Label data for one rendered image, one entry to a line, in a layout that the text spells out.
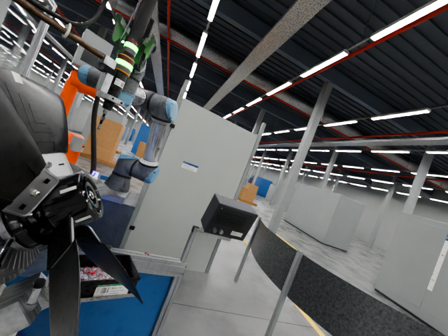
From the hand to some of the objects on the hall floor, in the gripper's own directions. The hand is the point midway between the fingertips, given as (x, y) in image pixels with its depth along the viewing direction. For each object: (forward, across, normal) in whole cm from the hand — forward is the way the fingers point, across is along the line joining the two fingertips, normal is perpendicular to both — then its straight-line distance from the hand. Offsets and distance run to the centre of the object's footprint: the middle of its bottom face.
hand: (137, 25), depth 53 cm
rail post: (-39, -53, -166) cm, 179 cm away
